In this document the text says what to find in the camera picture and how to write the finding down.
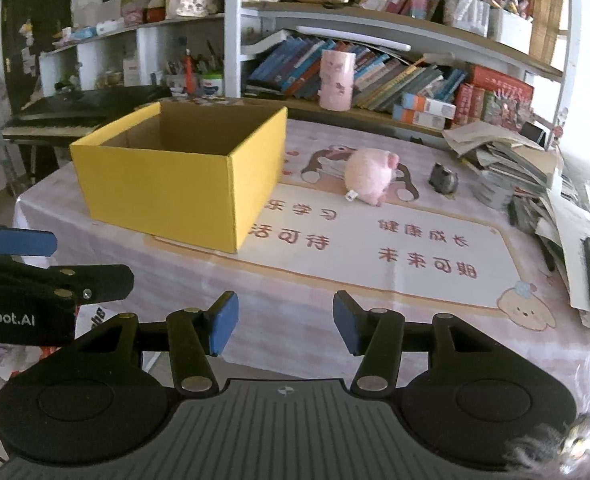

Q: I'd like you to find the white side shelf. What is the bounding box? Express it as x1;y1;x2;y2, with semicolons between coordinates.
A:
37;12;226;98

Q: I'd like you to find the pink plush pig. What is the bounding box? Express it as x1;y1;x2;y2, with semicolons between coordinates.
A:
343;147;400;207

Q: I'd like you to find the small grey toy figurine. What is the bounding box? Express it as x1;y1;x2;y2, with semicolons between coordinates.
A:
429;162;460;195

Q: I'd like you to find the yellow cardboard box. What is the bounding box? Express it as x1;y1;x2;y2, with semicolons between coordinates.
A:
70;100;288;254

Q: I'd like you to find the row of yellow books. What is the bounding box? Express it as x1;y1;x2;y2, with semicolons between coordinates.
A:
530;0;566;61

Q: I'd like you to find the black phone stand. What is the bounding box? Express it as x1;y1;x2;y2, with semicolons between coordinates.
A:
520;121;550;150

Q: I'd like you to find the row of leaning books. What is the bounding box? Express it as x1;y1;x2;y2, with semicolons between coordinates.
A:
247;35;468;111

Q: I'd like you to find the orange and white carton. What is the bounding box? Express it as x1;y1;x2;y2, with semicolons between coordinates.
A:
392;105;448;130
402;92;456;118

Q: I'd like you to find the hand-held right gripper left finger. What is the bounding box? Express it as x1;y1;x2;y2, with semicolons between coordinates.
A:
77;290;240;397

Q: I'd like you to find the clear marker holder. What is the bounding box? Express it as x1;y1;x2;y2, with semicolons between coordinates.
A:
447;0;490;37

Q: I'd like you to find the grey tape roll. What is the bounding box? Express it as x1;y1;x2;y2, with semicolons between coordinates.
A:
475;170;516;211

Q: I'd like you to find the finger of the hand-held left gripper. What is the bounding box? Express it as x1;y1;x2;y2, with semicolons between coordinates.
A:
0;221;59;262
0;261;136;307

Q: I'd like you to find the pink checked cloth desktop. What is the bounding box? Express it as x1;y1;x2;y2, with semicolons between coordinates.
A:
15;105;590;396

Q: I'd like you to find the wooden chessboard box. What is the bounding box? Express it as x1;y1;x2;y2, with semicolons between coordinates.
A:
187;95;246;107

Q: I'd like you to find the red boxed book set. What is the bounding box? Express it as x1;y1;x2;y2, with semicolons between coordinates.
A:
455;64;534;126

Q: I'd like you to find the cartoon deer wall sticker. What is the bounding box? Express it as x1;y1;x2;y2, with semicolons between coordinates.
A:
552;107;568;148

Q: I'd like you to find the white pen box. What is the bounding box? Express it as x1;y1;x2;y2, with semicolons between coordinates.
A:
490;7;533;56

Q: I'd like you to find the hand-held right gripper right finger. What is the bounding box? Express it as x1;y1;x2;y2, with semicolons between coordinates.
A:
333;290;492;397

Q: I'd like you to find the furry silver charm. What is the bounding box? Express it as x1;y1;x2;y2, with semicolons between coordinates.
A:
507;410;590;480

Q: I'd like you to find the pink cylinder pen holder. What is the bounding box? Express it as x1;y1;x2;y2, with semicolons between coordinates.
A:
319;50;356;111

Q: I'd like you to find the white bookshelf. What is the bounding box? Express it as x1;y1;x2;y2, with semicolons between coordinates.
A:
222;0;583;151

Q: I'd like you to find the black piano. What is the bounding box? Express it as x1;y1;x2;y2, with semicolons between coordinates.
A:
0;85;173;196

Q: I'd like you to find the pile of papers and books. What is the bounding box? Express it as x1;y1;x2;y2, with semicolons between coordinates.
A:
442;122;590;343

